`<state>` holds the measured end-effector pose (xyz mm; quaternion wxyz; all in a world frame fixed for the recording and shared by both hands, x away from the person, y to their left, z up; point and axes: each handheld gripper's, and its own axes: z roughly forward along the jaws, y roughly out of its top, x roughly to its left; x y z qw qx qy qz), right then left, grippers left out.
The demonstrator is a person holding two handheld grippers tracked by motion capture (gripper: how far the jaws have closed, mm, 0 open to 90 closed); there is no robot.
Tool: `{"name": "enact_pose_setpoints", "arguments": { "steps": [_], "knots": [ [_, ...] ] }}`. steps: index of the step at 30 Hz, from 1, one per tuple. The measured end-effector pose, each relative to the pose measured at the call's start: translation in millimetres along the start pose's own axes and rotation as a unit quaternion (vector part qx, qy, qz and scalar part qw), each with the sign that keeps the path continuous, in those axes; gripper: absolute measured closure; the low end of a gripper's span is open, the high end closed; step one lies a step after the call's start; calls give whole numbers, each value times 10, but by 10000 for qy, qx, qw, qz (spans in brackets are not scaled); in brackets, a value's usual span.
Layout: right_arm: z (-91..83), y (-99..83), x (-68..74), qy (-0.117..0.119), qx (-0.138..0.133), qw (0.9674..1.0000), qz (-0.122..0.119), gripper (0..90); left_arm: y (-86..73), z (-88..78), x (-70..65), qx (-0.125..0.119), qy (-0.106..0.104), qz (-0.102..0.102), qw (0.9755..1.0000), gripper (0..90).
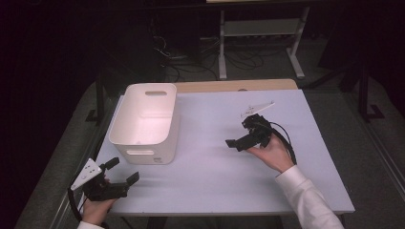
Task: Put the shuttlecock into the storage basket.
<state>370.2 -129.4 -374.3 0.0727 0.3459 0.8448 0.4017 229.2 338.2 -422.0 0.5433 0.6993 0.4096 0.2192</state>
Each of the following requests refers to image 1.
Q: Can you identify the light wooden table board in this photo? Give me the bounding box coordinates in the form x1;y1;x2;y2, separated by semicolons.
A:
173;78;299;94

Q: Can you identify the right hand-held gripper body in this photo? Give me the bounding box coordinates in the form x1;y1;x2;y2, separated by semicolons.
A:
240;100;276;151

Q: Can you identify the white plastic storage bin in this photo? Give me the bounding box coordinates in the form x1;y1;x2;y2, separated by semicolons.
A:
108;82;181;166

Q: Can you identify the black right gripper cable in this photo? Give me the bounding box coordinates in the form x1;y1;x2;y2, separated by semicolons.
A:
266;121;298;166

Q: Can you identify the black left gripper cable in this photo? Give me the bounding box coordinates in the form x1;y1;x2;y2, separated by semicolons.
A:
67;186;84;223

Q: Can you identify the person's left hand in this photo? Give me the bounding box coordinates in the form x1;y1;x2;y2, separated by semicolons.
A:
80;177;118;227

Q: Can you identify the person's right hand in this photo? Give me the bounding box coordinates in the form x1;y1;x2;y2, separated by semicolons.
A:
245;133;296;175

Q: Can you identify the black metal stand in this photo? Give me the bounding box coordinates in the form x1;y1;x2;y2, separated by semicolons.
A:
356;61;386;123

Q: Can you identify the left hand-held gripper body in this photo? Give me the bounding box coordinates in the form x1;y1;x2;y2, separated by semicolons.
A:
70;157;131;202

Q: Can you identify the white metal stand frame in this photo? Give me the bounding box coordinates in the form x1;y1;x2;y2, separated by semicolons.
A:
218;6;311;81

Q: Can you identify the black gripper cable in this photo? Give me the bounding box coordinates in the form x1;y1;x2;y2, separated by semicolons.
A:
266;121;298;166
67;186;84;223

